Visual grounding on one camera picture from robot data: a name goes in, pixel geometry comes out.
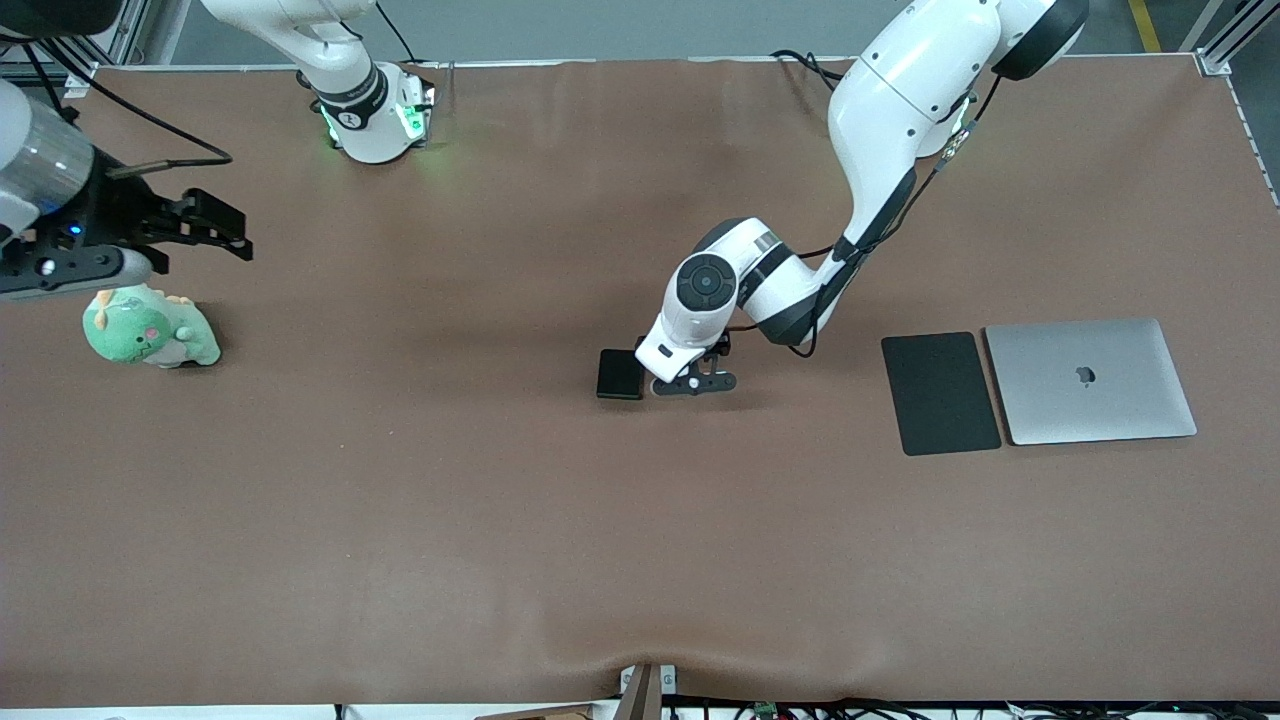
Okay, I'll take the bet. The black mouse pad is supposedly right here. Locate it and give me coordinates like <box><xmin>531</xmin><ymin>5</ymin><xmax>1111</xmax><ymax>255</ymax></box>
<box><xmin>880</xmin><ymin>331</ymin><xmax>1003</xmax><ymax>457</ymax></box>

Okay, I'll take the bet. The black base cable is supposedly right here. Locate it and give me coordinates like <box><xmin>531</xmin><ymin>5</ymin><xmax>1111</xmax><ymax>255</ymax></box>
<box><xmin>770</xmin><ymin>48</ymin><xmax>853</xmax><ymax>93</ymax></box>
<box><xmin>375</xmin><ymin>0</ymin><xmax>419</xmax><ymax>66</ymax></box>

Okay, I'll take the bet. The black left base cable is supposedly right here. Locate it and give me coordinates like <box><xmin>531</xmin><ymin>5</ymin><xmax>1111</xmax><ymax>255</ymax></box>
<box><xmin>770</xmin><ymin>48</ymin><xmax>853</xmax><ymax>93</ymax></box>

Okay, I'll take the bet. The silver laptop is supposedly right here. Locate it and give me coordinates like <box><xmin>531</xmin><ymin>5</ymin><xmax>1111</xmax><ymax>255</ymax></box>
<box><xmin>984</xmin><ymin>318</ymin><xmax>1198</xmax><ymax>447</ymax></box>

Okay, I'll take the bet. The green dinosaur plush toy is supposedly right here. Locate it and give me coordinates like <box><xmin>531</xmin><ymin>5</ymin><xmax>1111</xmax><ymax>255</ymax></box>
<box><xmin>82</xmin><ymin>284</ymin><xmax>222</xmax><ymax>369</ymax></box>

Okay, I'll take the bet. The black phone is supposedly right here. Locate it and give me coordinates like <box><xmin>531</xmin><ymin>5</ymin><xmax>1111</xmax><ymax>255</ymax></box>
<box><xmin>596</xmin><ymin>348</ymin><xmax>645</xmax><ymax>401</ymax></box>

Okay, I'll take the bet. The brown table cover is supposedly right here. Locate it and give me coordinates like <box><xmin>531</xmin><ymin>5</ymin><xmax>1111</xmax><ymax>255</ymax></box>
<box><xmin>0</xmin><ymin>55</ymin><xmax>1280</xmax><ymax>706</ymax></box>

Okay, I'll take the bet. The brown camera stand post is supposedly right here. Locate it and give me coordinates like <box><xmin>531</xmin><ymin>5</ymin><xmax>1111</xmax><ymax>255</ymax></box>
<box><xmin>618</xmin><ymin>662</ymin><xmax>679</xmax><ymax>720</ymax></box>

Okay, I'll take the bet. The black right base cable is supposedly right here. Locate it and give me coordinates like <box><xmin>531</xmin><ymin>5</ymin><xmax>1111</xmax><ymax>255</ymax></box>
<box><xmin>375</xmin><ymin>0</ymin><xmax>419</xmax><ymax>66</ymax></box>

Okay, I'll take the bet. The aluminium frame profile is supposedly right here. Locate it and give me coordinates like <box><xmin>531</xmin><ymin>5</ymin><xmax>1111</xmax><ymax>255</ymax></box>
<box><xmin>1180</xmin><ymin>0</ymin><xmax>1280</xmax><ymax>77</ymax></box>
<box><xmin>55</xmin><ymin>0</ymin><xmax>153</xmax><ymax>96</ymax></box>

